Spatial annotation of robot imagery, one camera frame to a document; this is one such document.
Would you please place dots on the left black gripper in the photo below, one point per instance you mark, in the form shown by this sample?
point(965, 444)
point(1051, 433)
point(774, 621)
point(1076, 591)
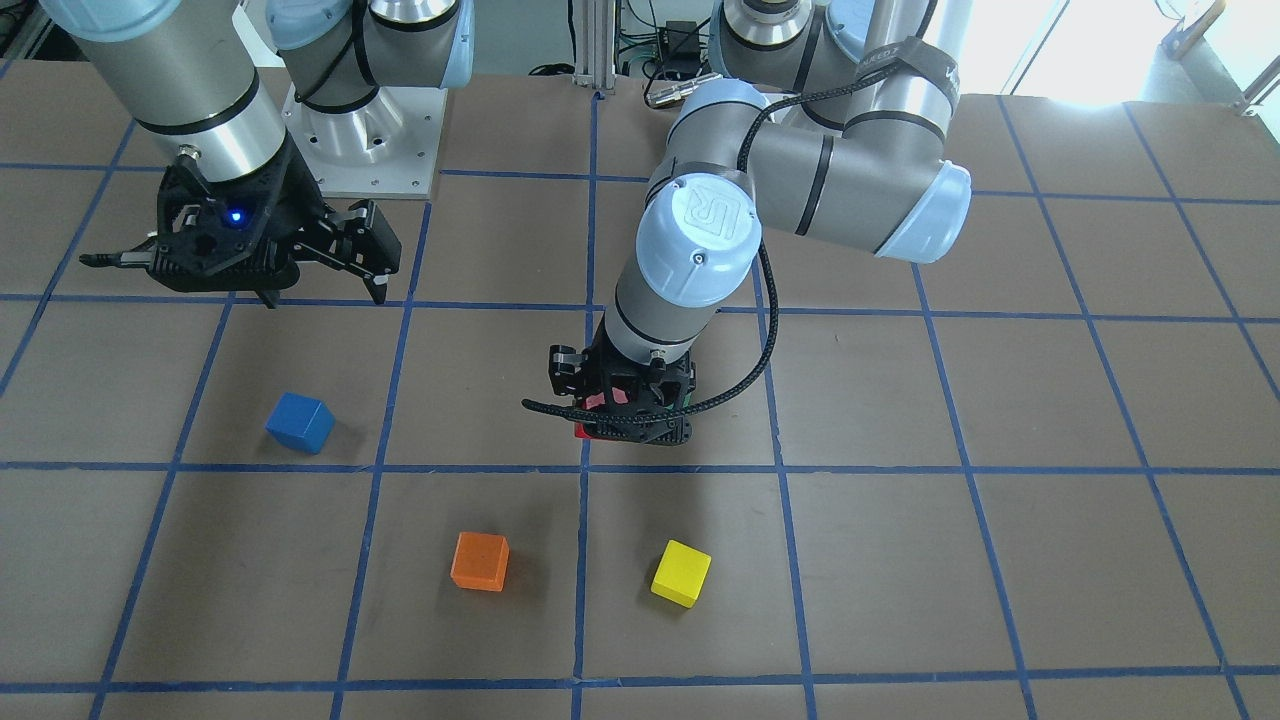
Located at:
point(561, 366)

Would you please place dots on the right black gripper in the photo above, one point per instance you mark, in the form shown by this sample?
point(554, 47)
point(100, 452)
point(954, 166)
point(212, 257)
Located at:
point(293, 203)

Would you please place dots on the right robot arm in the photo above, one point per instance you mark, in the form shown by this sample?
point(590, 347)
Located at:
point(183, 73)

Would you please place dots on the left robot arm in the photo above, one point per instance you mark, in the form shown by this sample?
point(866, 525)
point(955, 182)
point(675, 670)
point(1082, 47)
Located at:
point(828, 120)

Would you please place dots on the blue block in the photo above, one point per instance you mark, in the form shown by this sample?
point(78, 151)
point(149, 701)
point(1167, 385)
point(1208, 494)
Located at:
point(300, 422)

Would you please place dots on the yellow block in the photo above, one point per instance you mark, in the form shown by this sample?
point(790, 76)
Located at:
point(681, 574)

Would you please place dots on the orange block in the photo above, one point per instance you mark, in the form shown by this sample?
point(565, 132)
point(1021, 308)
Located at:
point(480, 561)

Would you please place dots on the black power adapter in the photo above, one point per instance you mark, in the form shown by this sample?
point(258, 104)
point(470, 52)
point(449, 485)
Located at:
point(679, 50)

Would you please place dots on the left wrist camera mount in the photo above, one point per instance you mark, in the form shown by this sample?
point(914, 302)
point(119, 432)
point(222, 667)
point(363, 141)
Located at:
point(640, 425)

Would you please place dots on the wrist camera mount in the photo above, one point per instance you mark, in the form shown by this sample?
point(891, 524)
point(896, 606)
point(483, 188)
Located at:
point(640, 425)
point(207, 236)

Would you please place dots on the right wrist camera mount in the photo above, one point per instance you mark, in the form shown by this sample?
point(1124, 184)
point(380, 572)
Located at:
point(207, 236)

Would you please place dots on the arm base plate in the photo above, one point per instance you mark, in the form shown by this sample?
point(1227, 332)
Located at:
point(386, 150)

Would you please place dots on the aluminium frame post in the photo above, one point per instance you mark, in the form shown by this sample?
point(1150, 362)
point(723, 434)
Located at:
point(594, 39)

